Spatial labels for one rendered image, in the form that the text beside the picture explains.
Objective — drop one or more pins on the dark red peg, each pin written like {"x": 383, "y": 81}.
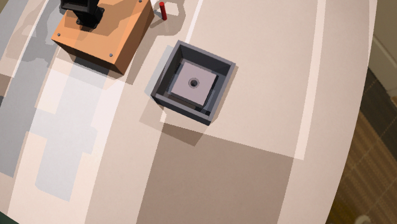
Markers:
{"x": 162, "y": 7}

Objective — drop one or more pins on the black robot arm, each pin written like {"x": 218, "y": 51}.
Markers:
{"x": 87, "y": 11}

